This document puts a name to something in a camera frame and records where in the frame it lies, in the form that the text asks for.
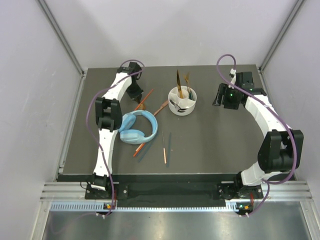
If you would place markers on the gold spoon green handle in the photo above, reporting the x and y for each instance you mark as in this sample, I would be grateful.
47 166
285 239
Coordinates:
142 107

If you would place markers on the light blue headphones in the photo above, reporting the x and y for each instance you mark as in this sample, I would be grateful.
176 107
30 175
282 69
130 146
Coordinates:
135 136

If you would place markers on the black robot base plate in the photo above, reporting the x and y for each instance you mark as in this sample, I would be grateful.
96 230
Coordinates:
169 190

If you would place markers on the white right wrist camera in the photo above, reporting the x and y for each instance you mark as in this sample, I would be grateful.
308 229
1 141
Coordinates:
232 72

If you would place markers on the copper utensil beside container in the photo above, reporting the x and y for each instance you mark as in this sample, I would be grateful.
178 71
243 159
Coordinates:
161 107

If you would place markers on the silver copper chopstick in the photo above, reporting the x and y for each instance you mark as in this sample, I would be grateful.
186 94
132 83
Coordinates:
164 148

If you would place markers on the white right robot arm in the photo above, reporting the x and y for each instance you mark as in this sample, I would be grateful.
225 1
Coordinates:
281 148

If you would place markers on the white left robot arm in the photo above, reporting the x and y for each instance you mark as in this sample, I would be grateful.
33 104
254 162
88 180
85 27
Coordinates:
109 117

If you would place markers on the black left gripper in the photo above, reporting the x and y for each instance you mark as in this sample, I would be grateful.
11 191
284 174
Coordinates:
136 96

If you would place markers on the silver ornate spoon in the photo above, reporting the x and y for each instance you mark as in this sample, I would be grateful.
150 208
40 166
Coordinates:
176 105

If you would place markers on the grey slotted cable duct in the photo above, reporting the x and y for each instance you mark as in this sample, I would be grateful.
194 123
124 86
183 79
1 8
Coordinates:
103 207

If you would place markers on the white divided round container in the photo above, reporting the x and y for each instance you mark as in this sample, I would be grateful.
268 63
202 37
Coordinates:
184 102

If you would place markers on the dark teal chopstick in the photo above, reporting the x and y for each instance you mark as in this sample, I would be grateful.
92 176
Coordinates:
169 149
149 145

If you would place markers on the orange chopstick under headphones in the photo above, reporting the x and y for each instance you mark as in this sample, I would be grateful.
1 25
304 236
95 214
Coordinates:
144 99

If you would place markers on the aluminium frame rail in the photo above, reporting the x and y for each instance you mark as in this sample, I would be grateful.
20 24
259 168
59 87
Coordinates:
60 35

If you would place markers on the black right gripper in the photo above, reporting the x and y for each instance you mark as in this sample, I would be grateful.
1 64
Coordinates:
223 89

